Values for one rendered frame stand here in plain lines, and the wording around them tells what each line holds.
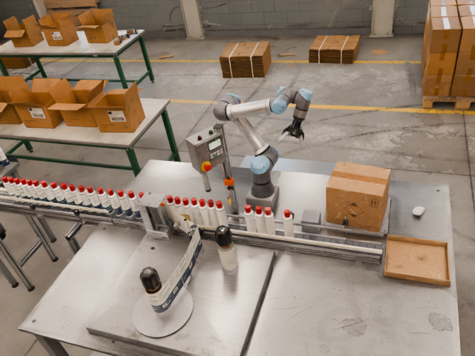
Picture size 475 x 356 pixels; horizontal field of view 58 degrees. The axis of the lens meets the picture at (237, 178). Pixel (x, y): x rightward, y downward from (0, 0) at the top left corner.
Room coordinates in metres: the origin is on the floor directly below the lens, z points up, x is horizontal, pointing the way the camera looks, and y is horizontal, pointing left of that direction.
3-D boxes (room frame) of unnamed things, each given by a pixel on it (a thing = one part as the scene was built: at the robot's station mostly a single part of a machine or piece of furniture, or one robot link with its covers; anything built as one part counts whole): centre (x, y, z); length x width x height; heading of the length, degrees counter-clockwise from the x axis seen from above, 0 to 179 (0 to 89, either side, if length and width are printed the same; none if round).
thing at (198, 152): (1.92, 0.14, 1.38); 0.17 x 0.10 x 0.19; 121
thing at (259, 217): (1.73, -0.08, 0.98); 0.05 x 0.05 x 0.20
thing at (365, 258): (1.80, 0.07, 0.85); 1.65 x 0.11 x 0.05; 65
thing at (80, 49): (6.28, 2.09, 0.39); 2.20 x 0.80 x 0.78; 65
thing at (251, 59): (5.98, -0.43, 0.16); 0.65 x 0.54 x 0.32; 69
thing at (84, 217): (2.39, 1.36, 0.47); 1.17 x 0.38 x 0.94; 65
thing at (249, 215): (1.75, -0.03, 0.98); 0.05 x 0.05 x 0.20
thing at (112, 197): (2.13, 0.79, 0.98); 0.05 x 0.05 x 0.20
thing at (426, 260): (1.39, -0.83, 0.85); 0.30 x 0.26 x 0.04; 65
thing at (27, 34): (6.49, 2.66, 0.97); 0.51 x 0.36 x 0.37; 158
